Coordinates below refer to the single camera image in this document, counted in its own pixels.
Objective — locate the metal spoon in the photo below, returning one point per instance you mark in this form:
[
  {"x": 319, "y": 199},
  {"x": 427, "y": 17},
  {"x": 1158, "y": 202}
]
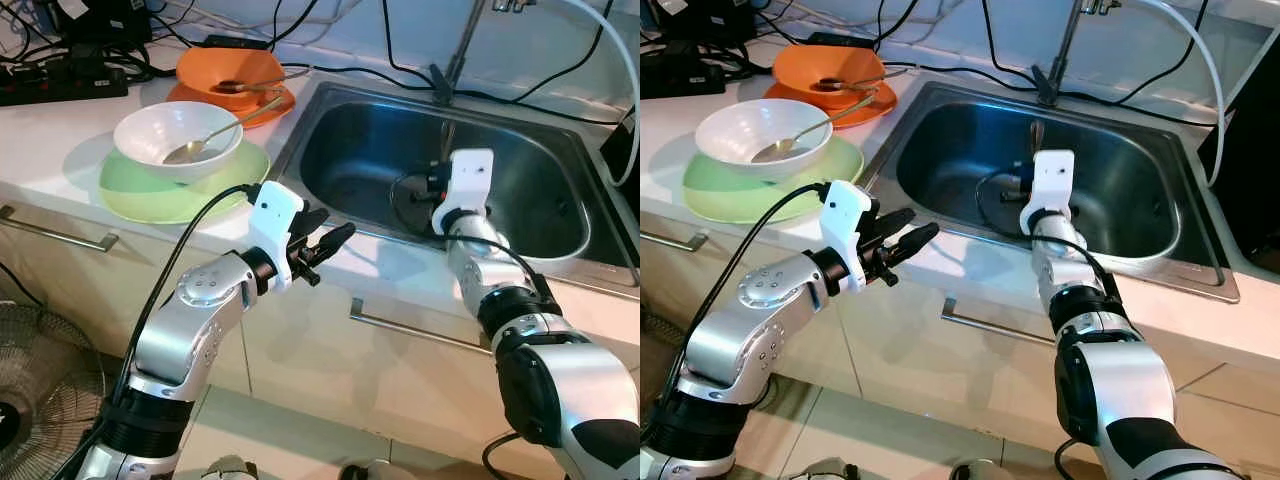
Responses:
[
  {"x": 185, "y": 152},
  {"x": 832, "y": 85},
  {"x": 232, "y": 87},
  {"x": 770, "y": 152}
]

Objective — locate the green plate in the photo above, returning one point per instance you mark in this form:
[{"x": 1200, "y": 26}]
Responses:
[
  {"x": 715, "y": 200},
  {"x": 130, "y": 200}
]

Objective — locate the white bowl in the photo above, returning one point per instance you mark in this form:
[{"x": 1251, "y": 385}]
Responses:
[
  {"x": 150, "y": 130},
  {"x": 730, "y": 130}
]

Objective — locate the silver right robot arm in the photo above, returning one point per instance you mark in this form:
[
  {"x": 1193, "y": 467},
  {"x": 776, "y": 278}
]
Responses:
[
  {"x": 1130, "y": 390},
  {"x": 570, "y": 380}
]

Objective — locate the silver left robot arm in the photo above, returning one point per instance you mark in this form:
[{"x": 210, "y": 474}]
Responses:
[
  {"x": 760, "y": 320},
  {"x": 190, "y": 320}
]

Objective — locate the stainless steel sink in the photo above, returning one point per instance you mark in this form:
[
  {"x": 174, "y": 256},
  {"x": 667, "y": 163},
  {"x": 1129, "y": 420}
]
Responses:
[
  {"x": 350, "y": 150},
  {"x": 950, "y": 150}
]

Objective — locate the metal faucet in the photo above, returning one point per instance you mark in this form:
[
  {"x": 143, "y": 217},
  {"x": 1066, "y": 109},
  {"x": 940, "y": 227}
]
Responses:
[
  {"x": 1045, "y": 85},
  {"x": 445, "y": 80}
]

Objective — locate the orange plate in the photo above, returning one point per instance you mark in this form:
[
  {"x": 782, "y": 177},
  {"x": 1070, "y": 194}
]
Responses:
[
  {"x": 875, "y": 110},
  {"x": 275, "y": 112}
]

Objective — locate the orange bowl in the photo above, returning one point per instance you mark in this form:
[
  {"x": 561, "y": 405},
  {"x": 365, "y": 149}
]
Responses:
[
  {"x": 800, "y": 68},
  {"x": 200, "y": 70}
]

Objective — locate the black power adapter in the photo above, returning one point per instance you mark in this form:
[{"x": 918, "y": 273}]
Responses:
[
  {"x": 840, "y": 40},
  {"x": 235, "y": 43}
]

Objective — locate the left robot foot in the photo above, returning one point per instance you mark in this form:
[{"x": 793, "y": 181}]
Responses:
[
  {"x": 830, "y": 470},
  {"x": 230, "y": 470}
]

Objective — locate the floor fan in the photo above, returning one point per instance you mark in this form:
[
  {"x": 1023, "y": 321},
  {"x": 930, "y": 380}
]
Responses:
[
  {"x": 50, "y": 400},
  {"x": 655, "y": 345}
]

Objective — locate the black power strip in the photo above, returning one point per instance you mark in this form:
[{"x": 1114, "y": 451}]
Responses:
[
  {"x": 700, "y": 80},
  {"x": 60, "y": 85}
]

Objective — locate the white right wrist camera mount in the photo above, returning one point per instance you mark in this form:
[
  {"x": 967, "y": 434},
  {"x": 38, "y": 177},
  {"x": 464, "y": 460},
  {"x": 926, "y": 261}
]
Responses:
[
  {"x": 470, "y": 180},
  {"x": 1052, "y": 180}
]

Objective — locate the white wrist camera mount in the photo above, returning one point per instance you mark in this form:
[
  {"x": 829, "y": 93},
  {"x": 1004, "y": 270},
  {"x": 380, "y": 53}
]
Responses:
[
  {"x": 470, "y": 180},
  {"x": 1052, "y": 180},
  {"x": 272, "y": 215},
  {"x": 845, "y": 215}
]

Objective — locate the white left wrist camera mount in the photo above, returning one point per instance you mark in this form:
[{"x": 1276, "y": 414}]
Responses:
[
  {"x": 845, "y": 215},
  {"x": 272, "y": 215}
]

